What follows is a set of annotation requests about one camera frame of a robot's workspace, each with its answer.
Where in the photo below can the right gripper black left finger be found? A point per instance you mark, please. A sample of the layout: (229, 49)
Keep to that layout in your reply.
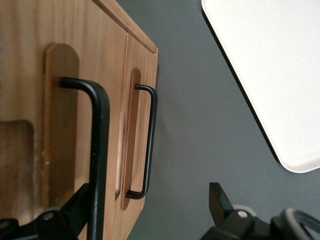
(72, 212)

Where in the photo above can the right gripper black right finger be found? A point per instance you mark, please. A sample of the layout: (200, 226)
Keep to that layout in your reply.
(222, 207)

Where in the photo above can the wooden drawer cabinet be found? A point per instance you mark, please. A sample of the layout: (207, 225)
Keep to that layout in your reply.
(125, 15)

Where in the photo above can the cream plastic tray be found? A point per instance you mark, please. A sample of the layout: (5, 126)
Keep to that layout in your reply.
(275, 75)

